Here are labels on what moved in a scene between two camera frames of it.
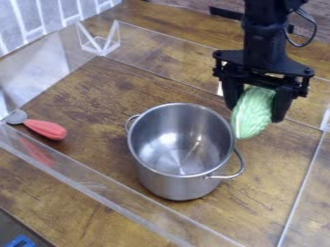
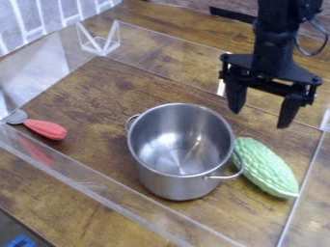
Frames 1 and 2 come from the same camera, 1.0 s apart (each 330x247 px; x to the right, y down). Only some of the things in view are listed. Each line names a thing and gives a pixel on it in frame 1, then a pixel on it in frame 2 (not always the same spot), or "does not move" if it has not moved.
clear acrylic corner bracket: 98,44 does not move
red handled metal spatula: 46,128 does not move
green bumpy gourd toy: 253,112 → 263,172
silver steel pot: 181,143 does not move
